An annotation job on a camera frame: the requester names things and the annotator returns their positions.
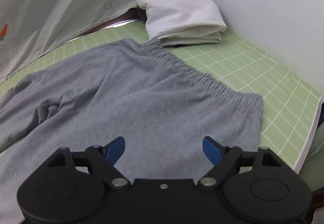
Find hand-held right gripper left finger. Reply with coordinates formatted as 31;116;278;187
46;137;131;190

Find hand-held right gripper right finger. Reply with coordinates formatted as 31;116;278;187
197;136;282;190

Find grey sweat shorts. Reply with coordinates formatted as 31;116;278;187
0;38;264;224

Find green grid mat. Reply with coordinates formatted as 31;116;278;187
0;19;323;174

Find folded white cloth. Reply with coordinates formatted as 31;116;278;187
132;0;228;47

